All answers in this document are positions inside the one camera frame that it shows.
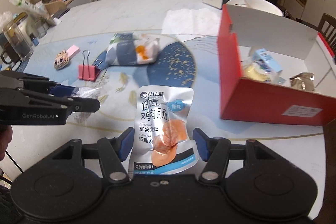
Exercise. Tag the blue patterned table mat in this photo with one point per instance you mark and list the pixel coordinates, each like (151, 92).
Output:
(194, 64)

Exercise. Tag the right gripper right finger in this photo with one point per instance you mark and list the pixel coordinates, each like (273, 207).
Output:
(215, 152)

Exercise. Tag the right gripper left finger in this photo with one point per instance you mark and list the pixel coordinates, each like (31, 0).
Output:
(112, 152)

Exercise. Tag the chicken sausage packet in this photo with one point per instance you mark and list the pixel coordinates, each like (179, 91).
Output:
(161, 141)

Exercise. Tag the yellow snack in box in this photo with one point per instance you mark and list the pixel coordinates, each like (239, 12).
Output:
(255, 72)

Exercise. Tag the pink binder clip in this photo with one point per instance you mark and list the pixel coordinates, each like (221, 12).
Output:
(86, 71)

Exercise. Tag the drinking glass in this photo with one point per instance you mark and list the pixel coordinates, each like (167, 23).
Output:
(41, 27)

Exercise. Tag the red cardboard box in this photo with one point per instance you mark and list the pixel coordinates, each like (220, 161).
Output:
(296, 47)

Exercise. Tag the white blue snack packet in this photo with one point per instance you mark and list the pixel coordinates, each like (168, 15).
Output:
(128, 49)

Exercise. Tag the brown foil packet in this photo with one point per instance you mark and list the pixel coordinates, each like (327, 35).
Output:
(303, 81)

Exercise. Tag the wooden box on table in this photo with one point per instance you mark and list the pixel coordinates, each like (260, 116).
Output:
(53, 7)

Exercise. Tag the plush monster face toy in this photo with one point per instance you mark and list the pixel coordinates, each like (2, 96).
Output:
(62, 60)

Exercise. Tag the white plate stack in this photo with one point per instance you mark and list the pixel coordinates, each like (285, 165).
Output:
(238, 3)

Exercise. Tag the blue milk carton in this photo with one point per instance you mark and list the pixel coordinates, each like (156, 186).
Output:
(266, 60)

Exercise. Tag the pink sticky note pad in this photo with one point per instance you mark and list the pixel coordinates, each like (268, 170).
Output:
(72, 51)

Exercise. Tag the small blue bottle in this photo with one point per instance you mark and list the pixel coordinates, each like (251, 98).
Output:
(34, 40)

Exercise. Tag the white ceramic bowl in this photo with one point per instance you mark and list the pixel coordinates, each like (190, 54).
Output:
(263, 5)

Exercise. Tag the clear plastic packet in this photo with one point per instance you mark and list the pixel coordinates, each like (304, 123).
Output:
(84, 92)

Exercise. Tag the glass jar dark contents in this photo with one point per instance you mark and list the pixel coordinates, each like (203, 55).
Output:
(17, 41)

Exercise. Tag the person's left hand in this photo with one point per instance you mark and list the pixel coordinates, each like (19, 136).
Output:
(6, 135)

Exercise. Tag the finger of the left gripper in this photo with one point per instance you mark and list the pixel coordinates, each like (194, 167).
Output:
(77, 104)
(62, 91)

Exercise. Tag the white kettle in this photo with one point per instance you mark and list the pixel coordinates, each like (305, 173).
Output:
(27, 25)

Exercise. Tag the wooden chair at right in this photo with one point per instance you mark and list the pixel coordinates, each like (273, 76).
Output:
(326, 28)

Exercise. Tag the white paper sheet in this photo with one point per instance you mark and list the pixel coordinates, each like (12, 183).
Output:
(203, 22)

